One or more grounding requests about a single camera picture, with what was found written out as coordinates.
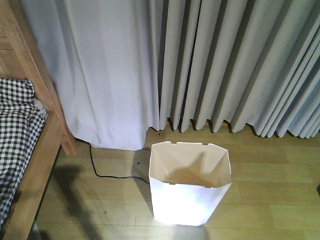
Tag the white trash bin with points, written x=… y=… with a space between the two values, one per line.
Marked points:
x=187 y=181

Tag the light grey curtain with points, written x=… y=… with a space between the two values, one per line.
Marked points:
x=120 y=67

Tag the black white checkered bedding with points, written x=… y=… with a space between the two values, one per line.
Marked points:
x=21 y=124

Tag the wooden bed frame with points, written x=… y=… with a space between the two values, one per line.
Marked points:
x=21 y=59

